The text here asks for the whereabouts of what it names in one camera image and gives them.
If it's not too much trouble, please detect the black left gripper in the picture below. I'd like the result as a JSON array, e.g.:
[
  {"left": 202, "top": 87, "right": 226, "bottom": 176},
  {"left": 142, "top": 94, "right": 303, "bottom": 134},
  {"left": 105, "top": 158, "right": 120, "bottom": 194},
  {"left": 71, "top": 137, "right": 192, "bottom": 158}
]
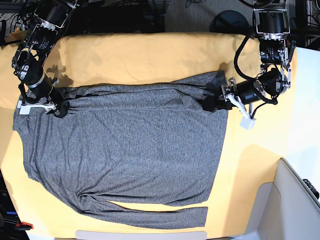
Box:
[{"left": 201, "top": 78, "right": 261, "bottom": 113}]

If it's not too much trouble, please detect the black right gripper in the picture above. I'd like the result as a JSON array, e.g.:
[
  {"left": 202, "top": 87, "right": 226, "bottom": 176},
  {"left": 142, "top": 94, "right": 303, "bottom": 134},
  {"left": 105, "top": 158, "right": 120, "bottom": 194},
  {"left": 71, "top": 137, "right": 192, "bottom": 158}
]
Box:
[{"left": 21, "top": 74, "right": 70, "bottom": 118}]

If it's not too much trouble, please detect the grey long-sleeve T-shirt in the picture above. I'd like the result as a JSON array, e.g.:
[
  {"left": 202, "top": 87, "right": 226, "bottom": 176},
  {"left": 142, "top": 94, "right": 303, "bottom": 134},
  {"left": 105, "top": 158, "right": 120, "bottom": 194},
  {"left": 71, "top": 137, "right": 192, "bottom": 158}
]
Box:
[{"left": 13, "top": 71, "right": 228, "bottom": 230}]

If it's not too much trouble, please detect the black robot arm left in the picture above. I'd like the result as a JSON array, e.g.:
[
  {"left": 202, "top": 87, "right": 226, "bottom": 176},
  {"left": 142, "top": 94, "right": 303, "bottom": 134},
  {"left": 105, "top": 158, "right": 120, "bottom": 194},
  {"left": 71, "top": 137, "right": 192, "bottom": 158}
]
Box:
[{"left": 201, "top": 0, "right": 296, "bottom": 112}]

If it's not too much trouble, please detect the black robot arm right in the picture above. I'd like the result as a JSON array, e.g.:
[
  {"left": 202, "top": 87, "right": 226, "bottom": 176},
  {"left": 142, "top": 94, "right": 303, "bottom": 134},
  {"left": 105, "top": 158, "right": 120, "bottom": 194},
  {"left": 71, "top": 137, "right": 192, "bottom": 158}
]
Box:
[{"left": 11, "top": 0, "right": 85, "bottom": 118}]

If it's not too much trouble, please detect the yellow table cloth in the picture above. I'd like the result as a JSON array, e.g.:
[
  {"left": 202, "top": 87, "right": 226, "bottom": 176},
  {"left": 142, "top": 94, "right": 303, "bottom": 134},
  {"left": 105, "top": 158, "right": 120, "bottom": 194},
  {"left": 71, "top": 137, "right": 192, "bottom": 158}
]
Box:
[{"left": 0, "top": 32, "right": 298, "bottom": 239}]

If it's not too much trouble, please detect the black round stand base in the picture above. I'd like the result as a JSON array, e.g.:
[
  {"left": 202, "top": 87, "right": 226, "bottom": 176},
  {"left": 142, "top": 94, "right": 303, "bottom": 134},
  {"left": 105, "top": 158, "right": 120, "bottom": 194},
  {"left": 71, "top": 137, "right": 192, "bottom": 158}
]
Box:
[{"left": 209, "top": 10, "right": 252, "bottom": 35}]

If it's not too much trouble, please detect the red black clamp right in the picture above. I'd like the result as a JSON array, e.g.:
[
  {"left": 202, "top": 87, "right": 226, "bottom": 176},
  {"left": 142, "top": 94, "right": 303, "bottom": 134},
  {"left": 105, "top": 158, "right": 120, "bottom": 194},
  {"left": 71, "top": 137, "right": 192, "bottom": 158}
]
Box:
[{"left": 287, "top": 40, "right": 296, "bottom": 63}]

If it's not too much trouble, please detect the red black clamp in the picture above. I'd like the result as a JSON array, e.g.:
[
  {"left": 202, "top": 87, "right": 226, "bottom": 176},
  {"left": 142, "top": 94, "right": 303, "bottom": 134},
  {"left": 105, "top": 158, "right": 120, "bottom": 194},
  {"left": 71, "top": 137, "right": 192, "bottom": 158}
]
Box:
[
  {"left": 14, "top": 222, "right": 34, "bottom": 231},
  {"left": 287, "top": 40, "right": 296, "bottom": 63}
]

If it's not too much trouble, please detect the black remote control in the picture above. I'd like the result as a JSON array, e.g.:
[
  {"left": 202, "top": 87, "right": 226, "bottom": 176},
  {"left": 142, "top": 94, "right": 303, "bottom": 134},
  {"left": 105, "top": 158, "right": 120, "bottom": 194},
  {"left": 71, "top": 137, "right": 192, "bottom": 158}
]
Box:
[{"left": 303, "top": 178, "right": 320, "bottom": 200}]

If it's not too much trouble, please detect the red black clamp left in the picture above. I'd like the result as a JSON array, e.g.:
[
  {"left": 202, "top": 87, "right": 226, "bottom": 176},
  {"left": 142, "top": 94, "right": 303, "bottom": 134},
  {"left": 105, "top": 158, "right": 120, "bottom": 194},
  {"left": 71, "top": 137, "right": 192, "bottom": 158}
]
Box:
[{"left": 14, "top": 222, "right": 34, "bottom": 231}]

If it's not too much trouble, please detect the white tray edge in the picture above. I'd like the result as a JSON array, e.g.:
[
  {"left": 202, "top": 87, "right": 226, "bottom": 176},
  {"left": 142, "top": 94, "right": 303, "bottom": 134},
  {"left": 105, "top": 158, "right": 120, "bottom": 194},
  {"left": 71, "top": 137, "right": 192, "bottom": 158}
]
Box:
[{"left": 75, "top": 230, "right": 207, "bottom": 240}]

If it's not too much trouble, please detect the white storage bin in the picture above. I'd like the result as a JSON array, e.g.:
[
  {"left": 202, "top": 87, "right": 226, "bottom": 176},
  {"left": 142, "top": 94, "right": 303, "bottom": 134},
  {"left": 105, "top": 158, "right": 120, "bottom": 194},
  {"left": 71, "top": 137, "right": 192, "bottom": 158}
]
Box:
[{"left": 242, "top": 158, "right": 320, "bottom": 240}]

